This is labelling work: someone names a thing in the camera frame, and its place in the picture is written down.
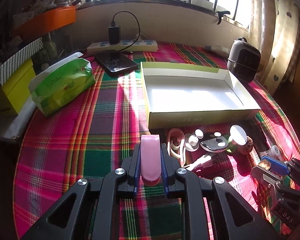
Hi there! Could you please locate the green tissue pack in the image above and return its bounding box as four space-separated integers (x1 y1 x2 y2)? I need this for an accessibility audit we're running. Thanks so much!
28 52 95 117

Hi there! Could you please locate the white black game controller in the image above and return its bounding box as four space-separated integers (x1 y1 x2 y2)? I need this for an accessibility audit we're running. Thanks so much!
194 129 229 153

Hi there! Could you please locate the black smartphone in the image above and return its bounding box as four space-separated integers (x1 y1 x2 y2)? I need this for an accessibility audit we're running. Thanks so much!
94 51 138 77

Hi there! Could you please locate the small white desk fan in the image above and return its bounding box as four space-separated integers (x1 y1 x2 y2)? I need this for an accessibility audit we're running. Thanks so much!
227 37 261 83

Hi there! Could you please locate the shallow white cardboard box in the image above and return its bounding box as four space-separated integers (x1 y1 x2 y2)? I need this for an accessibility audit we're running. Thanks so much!
140 62 261 129

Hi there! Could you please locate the orange tray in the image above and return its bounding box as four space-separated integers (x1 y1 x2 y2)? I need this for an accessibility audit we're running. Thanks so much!
12 6 76 42

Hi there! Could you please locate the black window clip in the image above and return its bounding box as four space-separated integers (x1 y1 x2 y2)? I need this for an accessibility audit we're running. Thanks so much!
216 10 230 25

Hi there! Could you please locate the black charger with cable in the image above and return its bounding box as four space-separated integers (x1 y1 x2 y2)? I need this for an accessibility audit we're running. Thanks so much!
108 10 141 53

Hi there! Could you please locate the pink oblong case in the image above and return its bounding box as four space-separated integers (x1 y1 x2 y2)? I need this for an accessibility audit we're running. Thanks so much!
140 135 161 186

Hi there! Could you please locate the heart pattern curtain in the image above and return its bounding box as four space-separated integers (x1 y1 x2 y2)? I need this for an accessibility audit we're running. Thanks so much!
249 0 300 95

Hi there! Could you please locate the white power strip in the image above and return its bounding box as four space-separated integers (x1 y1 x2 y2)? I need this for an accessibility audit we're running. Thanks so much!
87 40 158 55

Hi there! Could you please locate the white cable bundle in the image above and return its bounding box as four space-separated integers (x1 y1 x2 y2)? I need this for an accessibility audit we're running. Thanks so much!
184 154 220 172

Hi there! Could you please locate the yellow box striped lid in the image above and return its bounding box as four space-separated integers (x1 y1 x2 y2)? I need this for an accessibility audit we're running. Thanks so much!
0 38 43 118

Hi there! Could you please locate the white flat box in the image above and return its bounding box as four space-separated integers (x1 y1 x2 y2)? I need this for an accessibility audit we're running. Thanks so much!
0 96 36 144

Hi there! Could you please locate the round white mirror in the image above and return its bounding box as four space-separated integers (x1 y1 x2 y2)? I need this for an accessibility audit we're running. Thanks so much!
228 125 247 146

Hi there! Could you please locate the black silver flashlight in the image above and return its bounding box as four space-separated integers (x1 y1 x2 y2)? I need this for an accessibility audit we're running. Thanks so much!
260 145 283 161

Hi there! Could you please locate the brown carved walnut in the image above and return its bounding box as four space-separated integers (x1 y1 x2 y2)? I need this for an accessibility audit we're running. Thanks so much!
237 136 254 155

